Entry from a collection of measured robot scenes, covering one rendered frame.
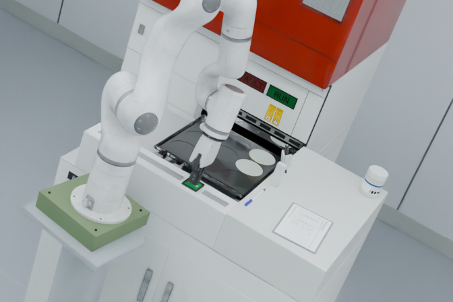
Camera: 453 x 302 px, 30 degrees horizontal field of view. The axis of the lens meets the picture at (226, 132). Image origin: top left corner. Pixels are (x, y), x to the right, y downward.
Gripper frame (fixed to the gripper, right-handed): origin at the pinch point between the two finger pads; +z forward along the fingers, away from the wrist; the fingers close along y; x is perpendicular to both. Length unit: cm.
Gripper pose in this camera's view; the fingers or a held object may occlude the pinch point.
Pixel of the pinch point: (195, 177)
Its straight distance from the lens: 266.0
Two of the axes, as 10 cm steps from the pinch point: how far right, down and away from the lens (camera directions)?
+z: -3.9, 8.7, 2.9
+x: 8.4, 4.7, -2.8
